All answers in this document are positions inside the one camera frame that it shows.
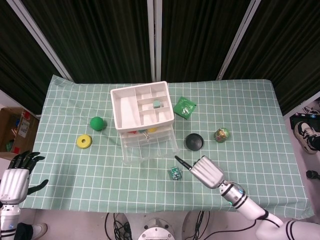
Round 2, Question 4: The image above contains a yellow ring disc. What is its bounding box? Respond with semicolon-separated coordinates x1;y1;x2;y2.
76;134;93;150

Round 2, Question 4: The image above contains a green checked tablecloth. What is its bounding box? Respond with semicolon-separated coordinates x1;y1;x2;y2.
18;74;315;221

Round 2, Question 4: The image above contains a white shoe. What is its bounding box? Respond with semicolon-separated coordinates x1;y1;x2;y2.
31;222;49;240

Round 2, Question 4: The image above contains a green sachet packet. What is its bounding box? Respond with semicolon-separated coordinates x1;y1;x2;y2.
173;96;197;121

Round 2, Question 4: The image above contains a green ball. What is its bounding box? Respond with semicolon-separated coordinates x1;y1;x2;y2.
89;116;105;132

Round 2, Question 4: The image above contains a white plastic drawer cabinet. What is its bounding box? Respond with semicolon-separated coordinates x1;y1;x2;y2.
110;80;175;134

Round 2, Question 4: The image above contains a brown cardboard box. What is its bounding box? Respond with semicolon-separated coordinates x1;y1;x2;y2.
0;107;40;154

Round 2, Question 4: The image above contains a gold green foil cup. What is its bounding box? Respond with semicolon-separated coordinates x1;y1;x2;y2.
213;127;231;144

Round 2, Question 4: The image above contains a white partition frame post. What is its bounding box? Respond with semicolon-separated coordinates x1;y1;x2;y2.
146;0;164;82
6;0;74;82
216;0;262;81

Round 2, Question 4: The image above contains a clear plastic drawer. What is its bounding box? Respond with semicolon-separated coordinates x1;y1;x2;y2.
120;123;181;167

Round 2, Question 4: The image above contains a white black sneaker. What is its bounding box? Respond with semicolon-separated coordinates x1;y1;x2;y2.
293;121;320;155

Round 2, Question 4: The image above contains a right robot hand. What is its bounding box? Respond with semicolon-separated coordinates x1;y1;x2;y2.
174;155;226;189

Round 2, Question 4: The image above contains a round grey robot base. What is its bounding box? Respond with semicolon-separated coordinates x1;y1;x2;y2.
137;217;176;240

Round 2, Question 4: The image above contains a dark partition screen panel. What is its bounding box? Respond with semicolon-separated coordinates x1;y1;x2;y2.
221;0;320;116
21;0;156;84
160;0;251;82
0;0;64;115

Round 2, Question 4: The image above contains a black round lid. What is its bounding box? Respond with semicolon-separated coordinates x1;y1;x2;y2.
184;133;205;152

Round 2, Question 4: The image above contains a black floor cable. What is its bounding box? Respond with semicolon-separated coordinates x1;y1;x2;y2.
103;212;134;240
191;210;214;240

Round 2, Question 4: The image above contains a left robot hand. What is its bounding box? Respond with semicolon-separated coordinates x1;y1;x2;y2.
0;150;50;204

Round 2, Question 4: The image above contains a small blue green toy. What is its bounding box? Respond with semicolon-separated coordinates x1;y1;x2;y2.
168;166;183;181

